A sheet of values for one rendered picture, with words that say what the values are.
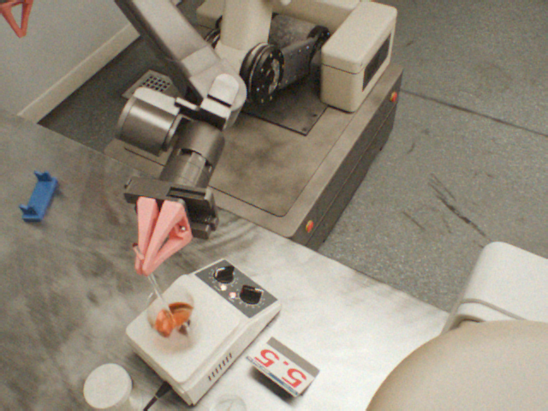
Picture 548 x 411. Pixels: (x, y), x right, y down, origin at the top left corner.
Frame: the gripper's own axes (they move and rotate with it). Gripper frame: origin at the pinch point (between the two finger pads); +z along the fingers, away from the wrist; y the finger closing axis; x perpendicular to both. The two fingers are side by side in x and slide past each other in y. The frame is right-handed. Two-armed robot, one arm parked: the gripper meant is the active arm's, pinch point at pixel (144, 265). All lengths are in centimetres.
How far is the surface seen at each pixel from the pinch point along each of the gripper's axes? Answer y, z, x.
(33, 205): -36.9, -19.4, 25.2
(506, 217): 68, -97, 104
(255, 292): 7.6, -10.2, 22.0
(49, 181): -39, -27, 27
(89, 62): -115, -141, 98
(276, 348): 12.1, -4.7, 27.8
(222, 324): 5.0, -3.1, 19.4
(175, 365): 0.7, 3.7, 19.4
